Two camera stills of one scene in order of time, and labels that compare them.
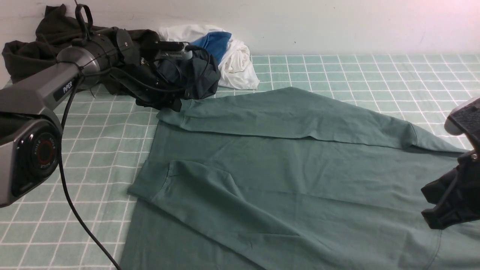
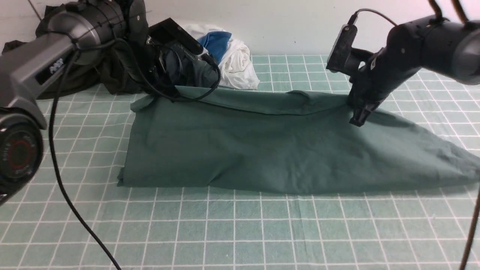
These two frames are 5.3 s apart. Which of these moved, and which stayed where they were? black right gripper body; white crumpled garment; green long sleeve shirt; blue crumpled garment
Moved: green long sleeve shirt; black right gripper body
Stayed: white crumpled garment; blue crumpled garment
